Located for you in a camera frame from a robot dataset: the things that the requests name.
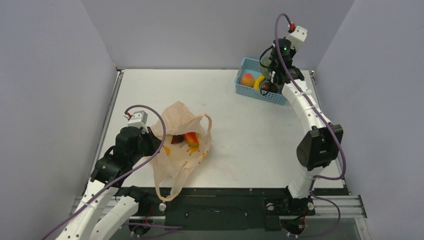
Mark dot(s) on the fake yellow banana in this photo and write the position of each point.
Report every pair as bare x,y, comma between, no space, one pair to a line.
258,82

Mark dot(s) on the fake dark plum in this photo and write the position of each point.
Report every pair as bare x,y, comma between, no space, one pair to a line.
269,87
177,139

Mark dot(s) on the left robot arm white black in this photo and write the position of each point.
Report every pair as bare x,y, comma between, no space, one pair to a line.
131,144

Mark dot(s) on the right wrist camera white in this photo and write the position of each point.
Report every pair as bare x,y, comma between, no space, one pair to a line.
297,37

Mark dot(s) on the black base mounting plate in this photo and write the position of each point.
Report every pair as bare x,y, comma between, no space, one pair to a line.
226,209

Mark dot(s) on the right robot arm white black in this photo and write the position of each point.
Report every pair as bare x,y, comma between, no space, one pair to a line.
321,143

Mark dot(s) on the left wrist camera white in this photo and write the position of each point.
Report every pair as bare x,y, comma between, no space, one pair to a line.
138,120

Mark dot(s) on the aluminium rail frame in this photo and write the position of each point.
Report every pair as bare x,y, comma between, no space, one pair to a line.
329,207

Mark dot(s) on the light blue plastic basket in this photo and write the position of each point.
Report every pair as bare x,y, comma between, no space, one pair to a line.
252,66

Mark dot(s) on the fake peach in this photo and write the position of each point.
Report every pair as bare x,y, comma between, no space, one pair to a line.
247,80

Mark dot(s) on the fake green melon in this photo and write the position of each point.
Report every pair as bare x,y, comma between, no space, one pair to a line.
266,71

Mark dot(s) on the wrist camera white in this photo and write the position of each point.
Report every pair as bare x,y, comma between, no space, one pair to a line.
297,37
138,120

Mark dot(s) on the fake red mango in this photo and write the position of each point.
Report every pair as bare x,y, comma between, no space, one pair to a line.
191,138

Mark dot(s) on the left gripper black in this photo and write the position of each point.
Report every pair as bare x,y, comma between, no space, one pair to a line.
155,142

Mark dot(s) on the orange plastic bag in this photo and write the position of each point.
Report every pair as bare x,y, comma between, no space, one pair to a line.
179,160

